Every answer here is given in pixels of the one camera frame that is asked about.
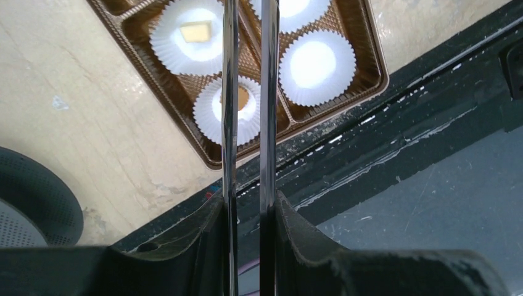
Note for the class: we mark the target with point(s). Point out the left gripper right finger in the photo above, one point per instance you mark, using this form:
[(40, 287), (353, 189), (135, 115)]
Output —
[(308, 262)]

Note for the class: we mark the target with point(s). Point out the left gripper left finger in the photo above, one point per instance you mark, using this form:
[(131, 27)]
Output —
[(186, 259)]

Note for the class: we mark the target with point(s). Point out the round tan chocolate piece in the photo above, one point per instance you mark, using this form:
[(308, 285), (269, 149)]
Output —
[(243, 97)]

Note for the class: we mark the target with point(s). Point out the pale cube chocolate piece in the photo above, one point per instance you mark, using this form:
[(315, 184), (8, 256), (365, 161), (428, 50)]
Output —
[(196, 32)]

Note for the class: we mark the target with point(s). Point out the metal tongs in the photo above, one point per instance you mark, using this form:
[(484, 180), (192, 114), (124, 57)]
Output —
[(269, 85)]

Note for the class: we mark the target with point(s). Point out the brown chocolate box tray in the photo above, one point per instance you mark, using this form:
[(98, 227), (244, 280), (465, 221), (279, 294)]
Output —
[(131, 24)]

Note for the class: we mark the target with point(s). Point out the white paper cup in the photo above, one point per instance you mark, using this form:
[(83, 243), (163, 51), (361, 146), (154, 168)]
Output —
[(317, 67), (296, 14), (182, 58), (207, 111)]

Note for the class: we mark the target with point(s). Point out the grey round speaker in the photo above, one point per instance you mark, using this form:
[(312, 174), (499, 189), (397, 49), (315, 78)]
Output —
[(42, 196)]

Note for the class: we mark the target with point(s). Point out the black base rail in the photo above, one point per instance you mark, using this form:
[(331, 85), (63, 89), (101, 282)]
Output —
[(434, 164)]

